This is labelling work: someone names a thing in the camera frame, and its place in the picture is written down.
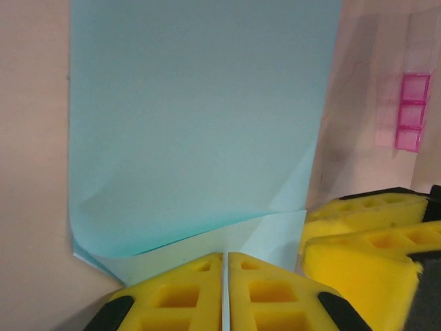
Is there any pink pill organizer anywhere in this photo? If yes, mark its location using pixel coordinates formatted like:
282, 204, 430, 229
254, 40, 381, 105
374, 71, 432, 153

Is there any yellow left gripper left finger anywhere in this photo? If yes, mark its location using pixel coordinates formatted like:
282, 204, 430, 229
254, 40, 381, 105
82, 252, 224, 331

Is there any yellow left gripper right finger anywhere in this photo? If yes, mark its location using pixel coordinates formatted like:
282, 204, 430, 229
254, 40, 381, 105
228, 252, 373, 331

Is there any light blue paper sheet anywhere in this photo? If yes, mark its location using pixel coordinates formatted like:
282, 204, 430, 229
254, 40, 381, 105
68, 0, 342, 331

